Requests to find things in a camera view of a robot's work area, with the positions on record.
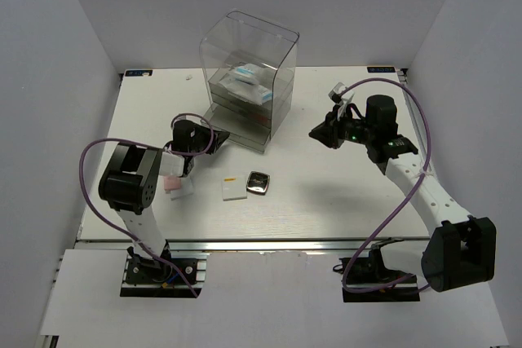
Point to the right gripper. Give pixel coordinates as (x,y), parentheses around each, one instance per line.
(328,133)

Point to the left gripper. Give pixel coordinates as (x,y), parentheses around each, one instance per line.
(218,138)

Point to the white square compact box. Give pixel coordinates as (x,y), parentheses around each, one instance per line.
(234,188)

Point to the white cotton pad pack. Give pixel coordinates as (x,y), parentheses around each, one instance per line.
(249,73)
(251,93)

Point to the black gold compact case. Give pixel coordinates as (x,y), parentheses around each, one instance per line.
(257,183)

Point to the white packet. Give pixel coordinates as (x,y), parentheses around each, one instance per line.
(184,188)

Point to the pink makeup card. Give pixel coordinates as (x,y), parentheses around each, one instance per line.
(171,183)

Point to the clear acrylic drawer organizer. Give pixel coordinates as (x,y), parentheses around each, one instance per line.
(242,38)

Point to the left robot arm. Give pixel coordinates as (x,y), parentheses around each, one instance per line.
(129,182)

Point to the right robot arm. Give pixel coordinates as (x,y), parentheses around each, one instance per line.
(461,248)

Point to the blue label right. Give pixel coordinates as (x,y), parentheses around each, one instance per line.
(380,69)

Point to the blue label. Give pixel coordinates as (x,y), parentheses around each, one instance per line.
(138,73)
(380,69)

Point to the blue label left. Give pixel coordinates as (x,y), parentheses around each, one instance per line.
(138,73)

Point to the aluminium front rail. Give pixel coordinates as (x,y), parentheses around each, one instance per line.
(317,245)

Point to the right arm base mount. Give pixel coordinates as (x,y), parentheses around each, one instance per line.
(369,272)

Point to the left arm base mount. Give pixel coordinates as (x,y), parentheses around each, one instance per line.
(149,278)

